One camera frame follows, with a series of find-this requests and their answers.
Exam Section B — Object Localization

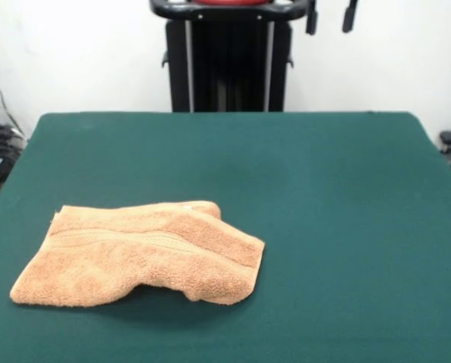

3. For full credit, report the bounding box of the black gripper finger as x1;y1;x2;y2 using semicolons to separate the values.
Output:
341;0;357;34
306;0;319;36

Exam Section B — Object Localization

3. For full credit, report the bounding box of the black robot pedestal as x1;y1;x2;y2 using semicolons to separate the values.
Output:
148;0;310;113

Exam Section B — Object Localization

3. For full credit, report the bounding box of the dark green tablecloth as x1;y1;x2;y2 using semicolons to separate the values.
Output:
0;111;451;363

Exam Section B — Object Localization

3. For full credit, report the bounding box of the orange terry towel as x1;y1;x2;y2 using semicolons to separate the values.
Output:
8;200;266;307

